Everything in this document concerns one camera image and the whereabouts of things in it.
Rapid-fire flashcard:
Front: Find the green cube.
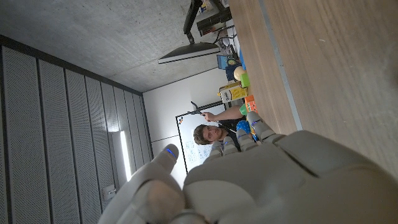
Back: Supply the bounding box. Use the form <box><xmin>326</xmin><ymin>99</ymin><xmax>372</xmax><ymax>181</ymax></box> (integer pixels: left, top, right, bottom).
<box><xmin>239</xmin><ymin>73</ymin><xmax>251</xmax><ymax>88</ymax></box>

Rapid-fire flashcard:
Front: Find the black hand tool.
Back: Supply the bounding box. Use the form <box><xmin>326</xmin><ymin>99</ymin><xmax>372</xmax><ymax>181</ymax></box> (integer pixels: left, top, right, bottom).
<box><xmin>190</xmin><ymin>101</ymin><xmax>203</xmax><ymax>116</ymax></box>

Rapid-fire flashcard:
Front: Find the dark blue mug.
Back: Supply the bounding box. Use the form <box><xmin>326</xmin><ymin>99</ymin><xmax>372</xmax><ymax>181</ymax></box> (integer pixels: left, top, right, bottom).
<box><xmin>225</xmin><ymin>63</ymin><xmax>239</xmax><ymax>82</ymax></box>

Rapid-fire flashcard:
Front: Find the yellow white carton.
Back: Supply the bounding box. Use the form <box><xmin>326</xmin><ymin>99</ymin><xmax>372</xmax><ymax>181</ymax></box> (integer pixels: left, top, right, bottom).
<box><xmin>219</xmin><ymin>81</ymin><xmax>249</xmax><ymax>103</ymax></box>

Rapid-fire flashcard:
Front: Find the seated person dark shirt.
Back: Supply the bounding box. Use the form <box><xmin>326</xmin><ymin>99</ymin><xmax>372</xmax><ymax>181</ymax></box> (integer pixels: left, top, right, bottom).
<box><xmin>193</xmin><ymin>105</ymin><xmax>249</xmax><ymax>150</ymax></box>

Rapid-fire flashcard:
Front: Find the teal packet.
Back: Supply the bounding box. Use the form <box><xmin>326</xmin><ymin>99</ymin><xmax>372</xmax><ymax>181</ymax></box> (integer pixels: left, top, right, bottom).
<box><xmin>216</xmin><ymin>54</ymin><xmax>229</xmax><ymax>70</ymax></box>

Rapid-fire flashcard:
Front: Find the blue spiky ball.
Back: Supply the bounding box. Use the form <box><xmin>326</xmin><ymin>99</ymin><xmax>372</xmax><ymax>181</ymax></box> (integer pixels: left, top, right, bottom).
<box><xmin>236</xmin><ymin>120</ymin><xmax>251</xmax><ymax>134</ymax></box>

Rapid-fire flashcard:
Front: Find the whiteboard with black frame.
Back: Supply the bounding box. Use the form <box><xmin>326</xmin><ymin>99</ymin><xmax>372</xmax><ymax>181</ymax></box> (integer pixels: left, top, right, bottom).
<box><xmin>175</xmin><ymin>101</ymin><xmax>226</xmax><ymax>174</ymax></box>

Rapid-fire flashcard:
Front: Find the black monitor cable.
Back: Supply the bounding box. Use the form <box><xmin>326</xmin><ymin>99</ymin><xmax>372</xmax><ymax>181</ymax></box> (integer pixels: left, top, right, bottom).
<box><xmin>213</xmin><ymin>25</ymin><xmax>238</xmax><ymax>45</ymax></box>

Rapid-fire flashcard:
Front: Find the black computer monitor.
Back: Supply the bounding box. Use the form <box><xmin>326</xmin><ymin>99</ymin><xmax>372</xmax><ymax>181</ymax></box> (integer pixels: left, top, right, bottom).
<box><xmin>157</xmin><ymin>42</ymin><xmax>221</xmax><ymax>65</ymax></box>

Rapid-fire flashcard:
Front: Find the cream toy egg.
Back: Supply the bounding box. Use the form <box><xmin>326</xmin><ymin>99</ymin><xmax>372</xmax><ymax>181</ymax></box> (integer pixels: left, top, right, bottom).
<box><xmin>233</xmin><ymin>65</ymin><xmax>247</xmax><ymax>81</ymax></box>

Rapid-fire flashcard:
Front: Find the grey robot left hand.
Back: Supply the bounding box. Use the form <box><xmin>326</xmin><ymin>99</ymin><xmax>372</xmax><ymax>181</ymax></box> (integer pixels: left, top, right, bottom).
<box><xmin>98</xmin><ymin>111</ymin><xmax>398</xmax><ymax>224</ymax></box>

